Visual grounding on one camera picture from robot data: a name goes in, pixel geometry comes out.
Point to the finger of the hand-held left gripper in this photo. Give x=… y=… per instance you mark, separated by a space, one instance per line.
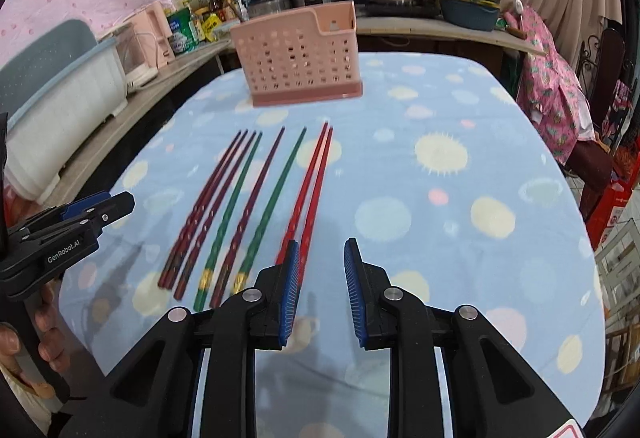
x=87 y=205
x=117 y=207

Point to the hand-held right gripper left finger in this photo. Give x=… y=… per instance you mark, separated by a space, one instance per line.
x=287 y=293

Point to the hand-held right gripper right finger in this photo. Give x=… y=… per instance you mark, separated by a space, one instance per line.
x=352 y=293

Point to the maroon chopstick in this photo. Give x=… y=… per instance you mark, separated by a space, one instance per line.
x=199 y=208
x=248 y=218
x=215 y=218
x=208 y=208

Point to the green chopstick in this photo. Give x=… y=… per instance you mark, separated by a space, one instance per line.
x=230 y=218
x=270 y=208

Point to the red chopstick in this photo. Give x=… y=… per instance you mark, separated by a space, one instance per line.
x=314 y=193
x=302 y=193

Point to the pink perforated utensil basket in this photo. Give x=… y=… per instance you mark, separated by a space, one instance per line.
x=295 y=63

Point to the person's left hand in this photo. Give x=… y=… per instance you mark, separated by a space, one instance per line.
x=47 y=323

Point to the white dish drainer tub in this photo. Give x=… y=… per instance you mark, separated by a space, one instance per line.
x=65 y=118

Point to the blue planet-print tablecloth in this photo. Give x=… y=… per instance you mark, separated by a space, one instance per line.
x=425 y=228

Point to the wooden counter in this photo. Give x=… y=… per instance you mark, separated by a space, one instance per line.
x=150 y=88

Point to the pink kitchen appliance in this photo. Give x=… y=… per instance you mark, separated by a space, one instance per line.
x=150 y=38

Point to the yellow packet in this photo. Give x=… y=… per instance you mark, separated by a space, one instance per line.
x=210 y=25

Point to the clear food container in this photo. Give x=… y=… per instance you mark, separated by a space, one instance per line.
x=225 y=29

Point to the dark sauce bottle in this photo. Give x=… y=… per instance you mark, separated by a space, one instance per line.
x=212 y=0

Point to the amber bottle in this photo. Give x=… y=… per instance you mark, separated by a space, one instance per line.
x=227 y=3

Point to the clear pump bottle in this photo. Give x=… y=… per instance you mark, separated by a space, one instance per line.
x=241 y=8

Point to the small steel pot with lid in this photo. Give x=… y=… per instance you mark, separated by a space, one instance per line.
x=267 y=5

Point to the red box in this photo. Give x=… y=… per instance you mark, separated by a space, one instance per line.
x=607 y=208

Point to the dark ornate chair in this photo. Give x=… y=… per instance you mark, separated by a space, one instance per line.
x=595 y=163

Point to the pink floral garment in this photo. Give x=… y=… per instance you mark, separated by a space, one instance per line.
x=545 y=68

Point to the blue plastic basin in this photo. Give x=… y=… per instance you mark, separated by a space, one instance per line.
x=467 y=17

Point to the hanging clothes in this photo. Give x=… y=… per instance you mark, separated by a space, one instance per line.
x=631 y=93

